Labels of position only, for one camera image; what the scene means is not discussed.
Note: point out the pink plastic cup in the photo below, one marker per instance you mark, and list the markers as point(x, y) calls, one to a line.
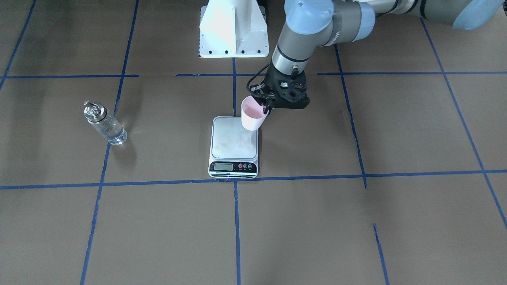
point(252, 114)

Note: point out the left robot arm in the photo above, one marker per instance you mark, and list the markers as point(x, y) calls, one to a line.
point(317, 23)

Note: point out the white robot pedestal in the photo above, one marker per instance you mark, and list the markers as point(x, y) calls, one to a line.
point(233, 29)

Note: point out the glass sauce bottle metal spout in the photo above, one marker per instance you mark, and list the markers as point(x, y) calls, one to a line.
point(104, 122)

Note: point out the digital kitchen scale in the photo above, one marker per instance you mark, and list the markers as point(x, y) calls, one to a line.
point(234, 150)

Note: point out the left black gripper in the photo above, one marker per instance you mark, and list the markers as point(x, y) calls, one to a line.
point(270, 81)

